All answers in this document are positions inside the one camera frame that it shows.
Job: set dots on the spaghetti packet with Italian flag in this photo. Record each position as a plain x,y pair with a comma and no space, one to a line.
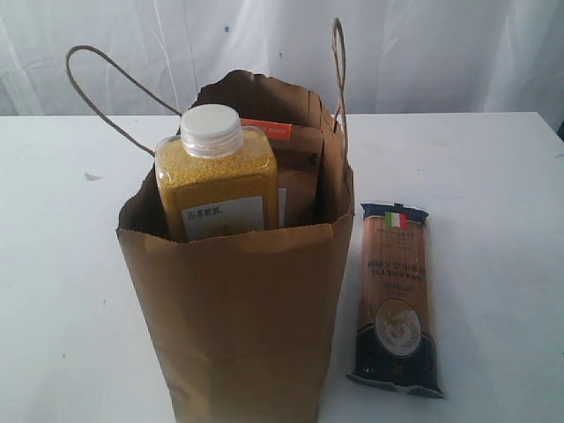
395,345

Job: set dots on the white backdrop curtain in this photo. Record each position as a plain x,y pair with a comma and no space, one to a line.
402,56

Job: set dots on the brown pouch with orange label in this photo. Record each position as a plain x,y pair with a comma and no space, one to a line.
298,151

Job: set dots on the yellow grain bottle white cap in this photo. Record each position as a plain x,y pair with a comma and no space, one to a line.
217,177

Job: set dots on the large brown paper bag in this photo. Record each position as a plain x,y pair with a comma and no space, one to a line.
243,325

